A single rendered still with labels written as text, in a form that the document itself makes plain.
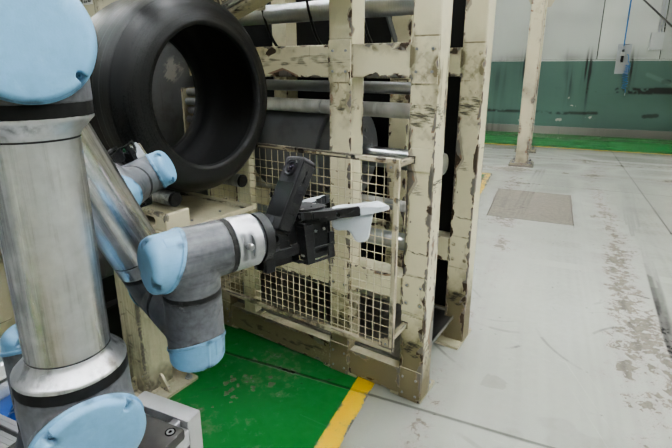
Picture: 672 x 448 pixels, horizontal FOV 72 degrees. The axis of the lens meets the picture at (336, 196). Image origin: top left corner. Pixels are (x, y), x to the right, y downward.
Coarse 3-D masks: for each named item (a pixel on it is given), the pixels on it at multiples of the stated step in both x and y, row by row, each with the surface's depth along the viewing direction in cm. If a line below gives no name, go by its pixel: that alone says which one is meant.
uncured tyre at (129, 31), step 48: (144, 0) 125; (192, 0) 132; (144, 48) 120; (192, 48) 166; (240, 48) 149; (96, 96) 121; (144, 96) 122; (240, 96) 171; (144, 144) 125; (192, 144) 172; (240, 144) 156
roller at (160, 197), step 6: (156, 192) 140; (162, 192) 139; (168, 192) 138; (174, 192) 137; (156, 198) 140; (162, 198) 138; (168, 198) 137; (174, 198) 137; (180, 198) 139; (168, 204) 138; (174, 204) 138
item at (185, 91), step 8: (184, 88) 193; (192, 88) 192; (184, 96) 194; (192, 96) 197; (184, 104) 194; (192, 104) 192; (184, 112) 195; (192, 112) 194; (184, 120) 196; (184, 128) 197
